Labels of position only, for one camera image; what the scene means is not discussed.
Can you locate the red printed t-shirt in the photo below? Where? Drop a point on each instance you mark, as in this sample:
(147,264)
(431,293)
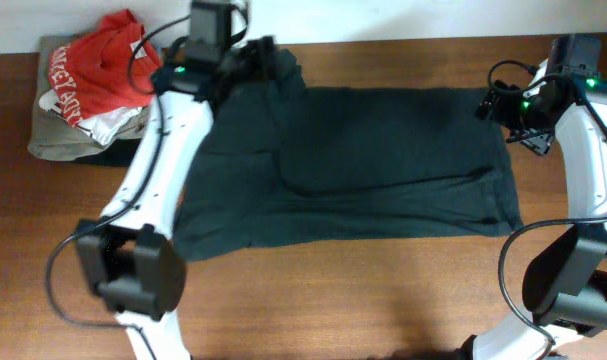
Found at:
(100,72)

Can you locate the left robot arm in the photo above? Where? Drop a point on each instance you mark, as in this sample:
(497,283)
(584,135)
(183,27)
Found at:
(126,255)

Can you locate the black folded garment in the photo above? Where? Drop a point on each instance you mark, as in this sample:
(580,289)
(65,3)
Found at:
(118,154)

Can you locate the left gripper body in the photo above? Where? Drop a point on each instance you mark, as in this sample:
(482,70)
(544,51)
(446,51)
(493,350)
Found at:
(251,62)

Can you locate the beige folded garment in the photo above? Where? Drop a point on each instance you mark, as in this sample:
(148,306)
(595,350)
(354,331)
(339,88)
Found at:
(38,145)

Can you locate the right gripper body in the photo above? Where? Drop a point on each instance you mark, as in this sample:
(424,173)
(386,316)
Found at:
(516,112)

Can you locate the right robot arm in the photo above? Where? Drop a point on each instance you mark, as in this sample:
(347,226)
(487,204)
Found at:
(564,290)

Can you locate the dark green t-shirt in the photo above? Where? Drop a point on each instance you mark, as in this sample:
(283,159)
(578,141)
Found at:
(286,163)

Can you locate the white folded garment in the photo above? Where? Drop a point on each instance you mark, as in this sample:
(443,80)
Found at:
(100,130)

